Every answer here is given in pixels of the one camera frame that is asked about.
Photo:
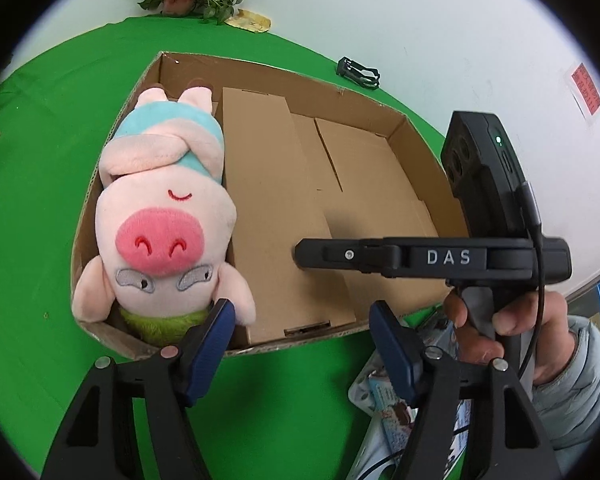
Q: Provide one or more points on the cardboard box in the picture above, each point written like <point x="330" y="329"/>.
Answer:
<point x="280" y="210"/>

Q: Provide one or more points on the printed blue box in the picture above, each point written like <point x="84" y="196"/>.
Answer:
<point x="380" y="410"/>

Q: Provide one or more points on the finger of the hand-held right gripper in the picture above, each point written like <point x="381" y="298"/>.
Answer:
<point x="330" y="255"/>

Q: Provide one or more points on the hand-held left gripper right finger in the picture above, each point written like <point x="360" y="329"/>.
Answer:
<point x="395" y="350"/>

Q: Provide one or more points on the pink pig plush toy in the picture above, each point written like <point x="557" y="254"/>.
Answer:
<point x="160" y="210"/>

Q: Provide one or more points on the yellow dry leaf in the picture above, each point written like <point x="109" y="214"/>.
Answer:
<point x="250" y="21"/>

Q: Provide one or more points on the black metal clip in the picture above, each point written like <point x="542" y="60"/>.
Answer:
<point x="358" y="72"/>

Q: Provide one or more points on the green tablecloth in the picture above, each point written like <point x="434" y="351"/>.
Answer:
<point x="40" y="185"/>

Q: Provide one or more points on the person's right hand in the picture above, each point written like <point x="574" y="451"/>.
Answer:
<point x="480" y="347"/>

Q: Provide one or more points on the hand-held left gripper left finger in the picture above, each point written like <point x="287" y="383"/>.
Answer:
<point x="215" y="340"/>

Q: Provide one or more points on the red wall sign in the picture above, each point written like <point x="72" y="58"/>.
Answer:
<point x="586" y="89"/>

